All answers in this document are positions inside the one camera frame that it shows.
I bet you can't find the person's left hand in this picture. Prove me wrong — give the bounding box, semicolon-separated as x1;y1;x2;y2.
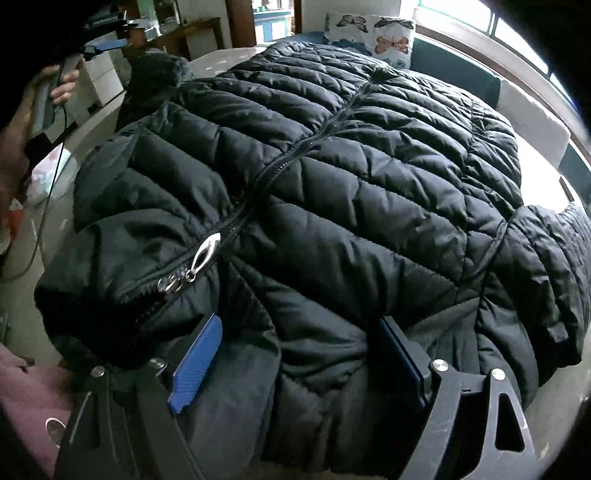
30;65;80;105

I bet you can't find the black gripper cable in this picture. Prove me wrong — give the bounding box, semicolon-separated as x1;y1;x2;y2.
0;103;69;283

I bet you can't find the grey star quilted blanket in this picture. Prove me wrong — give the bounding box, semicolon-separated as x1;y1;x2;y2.
188;45;266;78

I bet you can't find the wooden desk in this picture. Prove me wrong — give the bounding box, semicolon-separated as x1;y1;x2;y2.
122;17;225;61

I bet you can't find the black quilted puffer jacket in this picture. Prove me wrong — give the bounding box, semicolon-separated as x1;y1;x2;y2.
34;42;590;479

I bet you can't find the blue white cabinet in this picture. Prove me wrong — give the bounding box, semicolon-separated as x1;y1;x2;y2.
253;9;293;44

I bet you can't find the dark teal headboard cushion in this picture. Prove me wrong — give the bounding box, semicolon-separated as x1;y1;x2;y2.
411;37;501;108

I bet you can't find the white headboard cushion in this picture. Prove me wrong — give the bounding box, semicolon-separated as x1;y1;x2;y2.
496;78;571;168

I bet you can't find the upright butterfly print pillow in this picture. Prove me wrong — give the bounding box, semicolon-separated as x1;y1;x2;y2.
324;12;416;70

